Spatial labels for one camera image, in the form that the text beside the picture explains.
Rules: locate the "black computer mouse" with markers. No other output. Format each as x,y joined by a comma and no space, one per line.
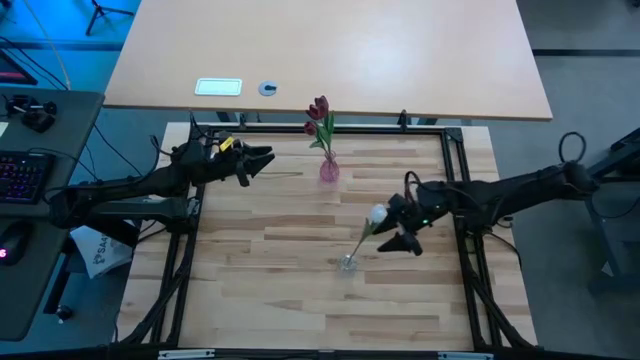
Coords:
12,245

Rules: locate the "white printed bag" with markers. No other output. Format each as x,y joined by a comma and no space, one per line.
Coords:
102,252

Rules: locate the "black table clamp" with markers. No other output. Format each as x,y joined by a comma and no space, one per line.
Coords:
403,118
242,120

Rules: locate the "black tripod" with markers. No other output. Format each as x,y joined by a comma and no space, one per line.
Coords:
100,10

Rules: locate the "pink glass vase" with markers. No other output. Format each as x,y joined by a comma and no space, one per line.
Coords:
329,171

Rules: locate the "silver frame bracket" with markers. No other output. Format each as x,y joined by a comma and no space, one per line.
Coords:
465,356
186,354

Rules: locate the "black screen with red edge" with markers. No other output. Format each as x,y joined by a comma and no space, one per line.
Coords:
12,70

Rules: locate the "black backlit keyboard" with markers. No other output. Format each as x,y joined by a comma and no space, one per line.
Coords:
22,177

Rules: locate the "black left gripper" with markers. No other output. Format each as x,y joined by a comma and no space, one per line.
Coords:
220,160

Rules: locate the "clear glass vase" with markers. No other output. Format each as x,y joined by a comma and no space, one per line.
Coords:
347,265

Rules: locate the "black metal stand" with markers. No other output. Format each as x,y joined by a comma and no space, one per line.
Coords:
615,215

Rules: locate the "dark red tulip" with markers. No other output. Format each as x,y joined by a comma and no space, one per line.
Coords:
318,107
310,128

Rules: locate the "white tulip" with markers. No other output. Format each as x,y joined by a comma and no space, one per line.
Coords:
378,213

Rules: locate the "black aluminium table frame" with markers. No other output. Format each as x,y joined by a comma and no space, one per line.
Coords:
275,131

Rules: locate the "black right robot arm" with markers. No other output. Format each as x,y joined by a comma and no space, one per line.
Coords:
500,195

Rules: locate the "dark grey desk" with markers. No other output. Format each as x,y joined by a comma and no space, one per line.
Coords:
30,290

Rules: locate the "black desk gadget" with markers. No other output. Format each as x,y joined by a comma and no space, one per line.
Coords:
35,117

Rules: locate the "light wood table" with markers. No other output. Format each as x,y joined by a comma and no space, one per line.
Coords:
325,50

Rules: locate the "yellow tag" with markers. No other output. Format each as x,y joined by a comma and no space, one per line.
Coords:
226,144

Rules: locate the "small round blue object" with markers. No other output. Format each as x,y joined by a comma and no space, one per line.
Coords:
268,88

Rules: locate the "black round knob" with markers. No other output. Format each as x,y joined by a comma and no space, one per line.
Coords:
64,312

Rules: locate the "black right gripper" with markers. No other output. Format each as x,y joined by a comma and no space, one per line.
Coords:
425,205

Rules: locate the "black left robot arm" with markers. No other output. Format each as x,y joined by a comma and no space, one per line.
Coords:
150,181

